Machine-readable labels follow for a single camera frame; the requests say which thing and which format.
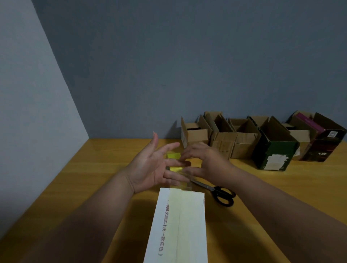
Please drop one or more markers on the pink and black carton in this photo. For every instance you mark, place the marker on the pink and black carton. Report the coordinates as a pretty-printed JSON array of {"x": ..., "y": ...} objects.
[{"x": 322, "y": 138}]

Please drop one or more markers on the small brown cardboard box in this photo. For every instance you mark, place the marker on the small brown cardboard box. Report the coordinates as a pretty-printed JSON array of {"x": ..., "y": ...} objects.
[{"x": 302, "y": 141}]

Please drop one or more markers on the plain brown carton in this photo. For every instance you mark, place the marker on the plain brown carton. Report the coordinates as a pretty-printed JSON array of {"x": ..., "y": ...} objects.
[{"x": 222, "y": 135}]

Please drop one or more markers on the person's left forearm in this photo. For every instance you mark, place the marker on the person's left forearm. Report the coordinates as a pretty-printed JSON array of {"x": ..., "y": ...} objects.
[{"x": 76, "y": 227}]

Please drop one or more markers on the person's right hand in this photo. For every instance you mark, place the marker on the person's right hand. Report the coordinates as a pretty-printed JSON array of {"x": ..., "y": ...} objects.
[{"x": 214, "y": 162}]

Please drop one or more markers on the person's right forearm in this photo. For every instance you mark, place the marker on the person's right forearm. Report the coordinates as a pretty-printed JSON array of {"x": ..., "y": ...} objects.
[{"x": 292, "y": 219}]

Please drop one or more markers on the black box white label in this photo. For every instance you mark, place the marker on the black box white label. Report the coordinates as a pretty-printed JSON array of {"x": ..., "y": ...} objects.
[{"x": 179, "y": 227}]

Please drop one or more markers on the person's left hand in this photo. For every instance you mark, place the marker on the person's left hand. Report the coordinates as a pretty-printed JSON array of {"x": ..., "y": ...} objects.
[{"x": 147, "y": 168}]

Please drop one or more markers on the black scissors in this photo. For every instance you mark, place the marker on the black scissors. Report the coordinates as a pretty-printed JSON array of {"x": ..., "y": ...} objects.
[{"x": 219, "y": 193}]

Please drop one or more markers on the green box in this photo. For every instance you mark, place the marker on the green box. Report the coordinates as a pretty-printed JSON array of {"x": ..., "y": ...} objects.
[{"x": 276, "y": 146}]

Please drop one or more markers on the yellow tape roll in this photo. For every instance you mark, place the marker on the yellow tape roll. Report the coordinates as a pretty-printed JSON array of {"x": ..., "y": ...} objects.
[{"x": 173, "y": 155}]

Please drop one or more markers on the brown carton with label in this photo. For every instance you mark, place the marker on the brown carton with label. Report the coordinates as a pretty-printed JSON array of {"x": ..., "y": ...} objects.
[{"x": 245, "y": 141}]

